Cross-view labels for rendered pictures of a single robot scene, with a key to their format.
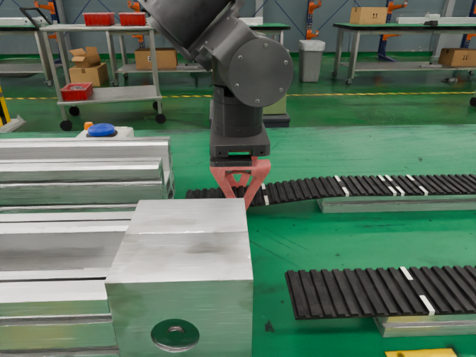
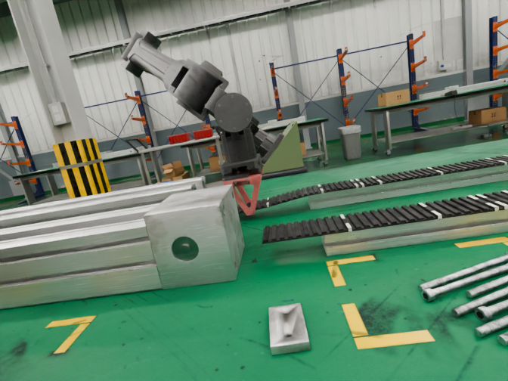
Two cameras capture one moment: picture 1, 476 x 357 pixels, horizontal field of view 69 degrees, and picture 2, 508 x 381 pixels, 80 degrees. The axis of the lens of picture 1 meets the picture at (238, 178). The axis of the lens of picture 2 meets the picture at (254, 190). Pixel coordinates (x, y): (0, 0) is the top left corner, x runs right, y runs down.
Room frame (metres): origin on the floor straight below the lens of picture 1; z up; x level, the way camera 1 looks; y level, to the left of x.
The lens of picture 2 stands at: (-0.15, -0.10, 0.95)
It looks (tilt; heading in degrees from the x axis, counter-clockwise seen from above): 13 degrees down; 9
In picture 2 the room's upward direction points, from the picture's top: 11 degrees counter-clockwise
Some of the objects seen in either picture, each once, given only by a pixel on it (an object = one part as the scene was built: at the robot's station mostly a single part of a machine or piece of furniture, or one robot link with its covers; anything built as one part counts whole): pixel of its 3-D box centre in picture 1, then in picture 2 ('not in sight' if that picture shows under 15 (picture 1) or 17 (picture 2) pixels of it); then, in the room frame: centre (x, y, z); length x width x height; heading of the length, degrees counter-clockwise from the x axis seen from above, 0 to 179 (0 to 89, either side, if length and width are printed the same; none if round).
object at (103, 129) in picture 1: (101, 132); not in sight; (0.52, 0.22, 0.84); 0.04 x 0.04 x 0.02
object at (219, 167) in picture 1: (239, 173); (246, 188); (0.38, 0.00, 0.84); 0.07 x 0.07 x 0.09; 3
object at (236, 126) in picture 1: (238, 114); (239, 149); (0.39, 0.00, 0.91); 0.10 x 0.07 x 0.07; 3
